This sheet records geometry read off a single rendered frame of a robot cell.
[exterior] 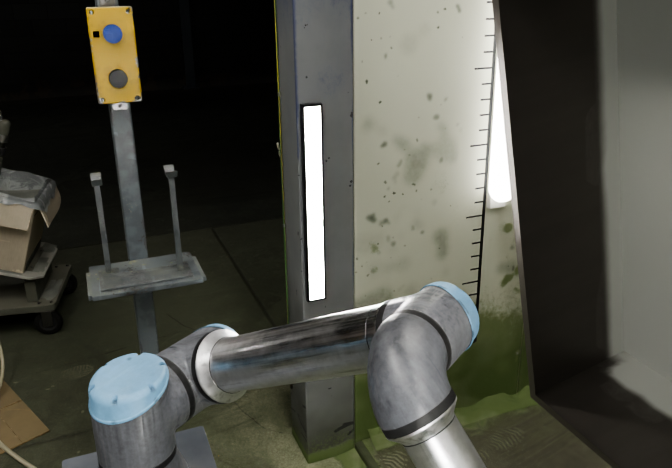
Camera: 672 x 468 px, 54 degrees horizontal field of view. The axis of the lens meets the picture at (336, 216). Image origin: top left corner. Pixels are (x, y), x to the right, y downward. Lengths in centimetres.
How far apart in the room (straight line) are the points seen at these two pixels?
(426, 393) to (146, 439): 61
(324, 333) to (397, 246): 108
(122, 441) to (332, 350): 45
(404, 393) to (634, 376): 130
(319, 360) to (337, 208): 96
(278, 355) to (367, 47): 107
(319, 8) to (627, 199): 99
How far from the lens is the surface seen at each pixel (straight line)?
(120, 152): 207
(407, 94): 207
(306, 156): 194
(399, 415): 92
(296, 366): 120
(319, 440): 244
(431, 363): 94
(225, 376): 134
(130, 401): 130
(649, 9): 173
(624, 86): 183
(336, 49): 195
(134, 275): 204
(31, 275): 344
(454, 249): 231
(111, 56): 196
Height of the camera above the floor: 161
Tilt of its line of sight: 20 degrees down
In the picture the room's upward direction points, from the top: 1 degrees counter-clockwise
